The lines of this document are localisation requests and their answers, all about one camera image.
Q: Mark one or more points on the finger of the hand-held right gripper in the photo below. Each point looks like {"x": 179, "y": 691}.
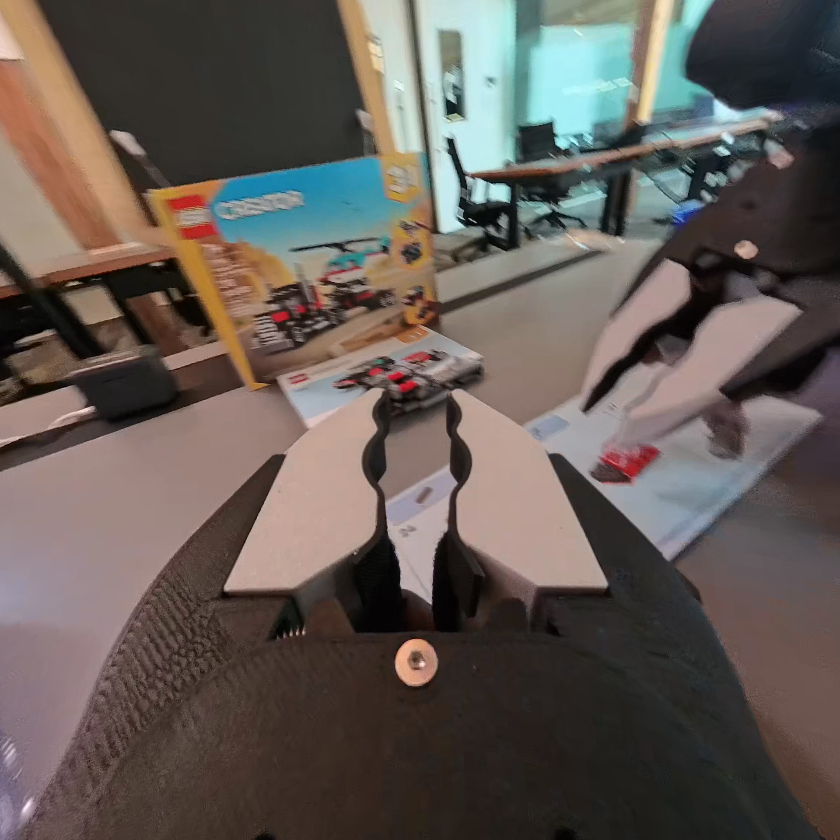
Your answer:
{"x": 646, "y": 302}
{"x": 735, "y": 348}

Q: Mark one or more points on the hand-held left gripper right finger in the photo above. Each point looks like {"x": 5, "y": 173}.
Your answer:
{"x": 525, "y": 518}

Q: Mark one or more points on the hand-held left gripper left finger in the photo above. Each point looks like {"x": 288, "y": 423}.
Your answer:
{"x": 308, "y": 518}

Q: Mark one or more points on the instruction booklet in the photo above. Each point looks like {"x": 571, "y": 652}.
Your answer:
{"x": 308, "y": 394}
{"x": 695, "y": 485}

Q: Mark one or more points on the small blue floor bin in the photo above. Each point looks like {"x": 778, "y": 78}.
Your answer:
{"x": 689, "y": 213}

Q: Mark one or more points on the closed instruction booklet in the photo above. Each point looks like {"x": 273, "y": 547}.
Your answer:
{"x": 308, "y": 394}

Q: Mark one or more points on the long wooden office table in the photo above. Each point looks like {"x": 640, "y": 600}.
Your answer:
{"x": 590, "y": 161}

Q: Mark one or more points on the toy brick truck model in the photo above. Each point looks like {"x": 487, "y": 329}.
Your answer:
{"x": 407, "y": 380}

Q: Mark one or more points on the black office chair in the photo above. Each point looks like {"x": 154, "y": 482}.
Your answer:
{"x": 482, "y": 216}
{"x": 538, "y": 141}

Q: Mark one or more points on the dark grey box device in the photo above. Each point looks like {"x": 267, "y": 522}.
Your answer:
{"x": 124, "y": 387}

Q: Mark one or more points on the white door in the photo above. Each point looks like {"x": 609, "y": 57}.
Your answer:
{"x": 485, "y": 131}

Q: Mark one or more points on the toy brick set box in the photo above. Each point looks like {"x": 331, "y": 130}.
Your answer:
{"x": 315, "y": 223}

